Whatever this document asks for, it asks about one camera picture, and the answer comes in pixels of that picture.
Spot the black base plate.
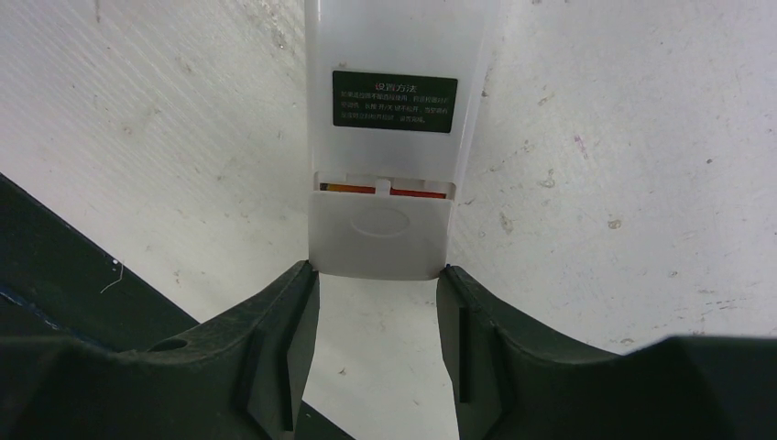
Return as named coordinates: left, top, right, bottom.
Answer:
left=1, top=178, right=345, bottom=439

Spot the white red remote control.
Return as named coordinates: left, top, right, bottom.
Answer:
left=304, top=0, right=500, bottom=200

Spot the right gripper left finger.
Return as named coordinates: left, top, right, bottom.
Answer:
left=1, top=261, right=320, bottom=439

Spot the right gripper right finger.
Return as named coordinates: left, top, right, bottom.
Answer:
left=436, top=266, right=776, bottom=439

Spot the red black battery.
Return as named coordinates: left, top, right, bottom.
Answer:
left=390, top=188, right=446, bottom=199

